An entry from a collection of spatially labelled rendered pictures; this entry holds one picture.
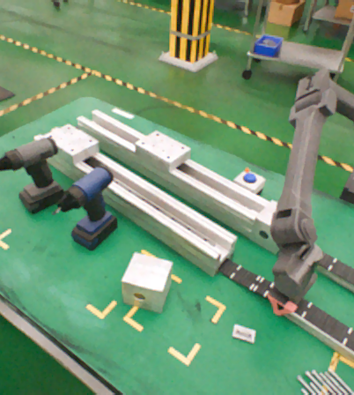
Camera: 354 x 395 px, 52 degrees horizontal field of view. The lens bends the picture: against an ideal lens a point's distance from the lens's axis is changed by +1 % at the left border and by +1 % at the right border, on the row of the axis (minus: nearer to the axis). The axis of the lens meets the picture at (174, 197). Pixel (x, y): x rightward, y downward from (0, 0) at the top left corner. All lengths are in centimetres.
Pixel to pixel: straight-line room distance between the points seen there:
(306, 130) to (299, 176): 14
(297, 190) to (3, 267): 78
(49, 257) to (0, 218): 23
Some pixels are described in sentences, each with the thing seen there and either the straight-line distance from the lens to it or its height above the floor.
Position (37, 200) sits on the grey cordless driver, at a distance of 119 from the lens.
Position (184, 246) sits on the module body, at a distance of 102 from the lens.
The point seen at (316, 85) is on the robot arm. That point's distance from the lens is 107.
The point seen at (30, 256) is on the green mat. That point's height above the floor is 78.
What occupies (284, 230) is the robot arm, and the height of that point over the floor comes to 105.
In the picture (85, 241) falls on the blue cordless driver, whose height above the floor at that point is 82.
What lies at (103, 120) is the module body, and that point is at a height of 86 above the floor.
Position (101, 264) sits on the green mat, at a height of 78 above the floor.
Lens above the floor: 160
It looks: 42 degrees down
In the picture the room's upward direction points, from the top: 4 degrees clockwise
